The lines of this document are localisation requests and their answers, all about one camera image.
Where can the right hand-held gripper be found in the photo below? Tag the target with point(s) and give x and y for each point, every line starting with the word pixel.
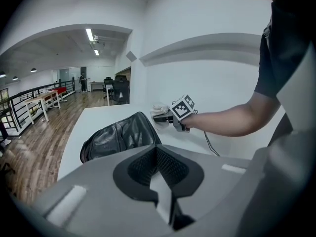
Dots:
pixel 184 106

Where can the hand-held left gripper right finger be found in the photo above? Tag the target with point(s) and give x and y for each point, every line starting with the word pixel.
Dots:
pixel 217 181

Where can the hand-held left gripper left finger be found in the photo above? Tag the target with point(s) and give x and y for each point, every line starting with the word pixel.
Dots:
pixel 98 181

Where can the beige cloth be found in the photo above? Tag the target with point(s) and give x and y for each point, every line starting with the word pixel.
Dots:
pixel 159 108

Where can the black leather backpack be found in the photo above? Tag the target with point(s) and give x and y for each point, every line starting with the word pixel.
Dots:
pixel 123 134

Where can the person's right forearm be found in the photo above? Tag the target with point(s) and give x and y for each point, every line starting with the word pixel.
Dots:
pixel 234 120

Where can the large black office chair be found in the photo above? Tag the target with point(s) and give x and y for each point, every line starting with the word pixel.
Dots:
pixel 121 88

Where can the long ceiling light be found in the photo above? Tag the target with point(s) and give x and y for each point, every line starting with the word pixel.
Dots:
pixel 89 34
pixel 96 52

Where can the red table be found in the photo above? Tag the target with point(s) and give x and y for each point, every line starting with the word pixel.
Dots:
pixel 60 90

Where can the wooden desk with white legs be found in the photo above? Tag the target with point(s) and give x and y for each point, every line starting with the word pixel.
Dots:
pixel 42 97

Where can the black metal railing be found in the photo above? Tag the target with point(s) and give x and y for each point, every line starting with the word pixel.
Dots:
pixel 24 100

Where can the person's black shirt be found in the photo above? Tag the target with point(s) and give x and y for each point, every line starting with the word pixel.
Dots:
pixel 284 58

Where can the grey wall panel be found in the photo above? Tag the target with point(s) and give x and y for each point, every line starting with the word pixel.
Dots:
pixel 131 56

